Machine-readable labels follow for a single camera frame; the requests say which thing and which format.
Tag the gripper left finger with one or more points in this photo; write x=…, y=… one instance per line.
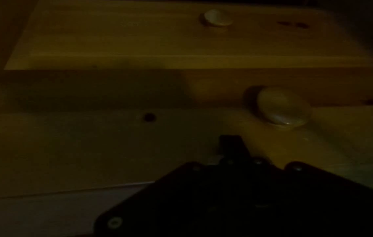
x=160, y=197

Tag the round pale drawer knob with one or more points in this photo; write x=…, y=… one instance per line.
x=283, y=107
x=218, y=17

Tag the wooden drawer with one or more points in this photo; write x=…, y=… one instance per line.
x=58, y=148
x=123, y=36

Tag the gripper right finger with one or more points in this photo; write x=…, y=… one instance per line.
x=331, y=200

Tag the wooden chest of drawers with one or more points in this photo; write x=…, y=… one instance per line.
x=74, y=138

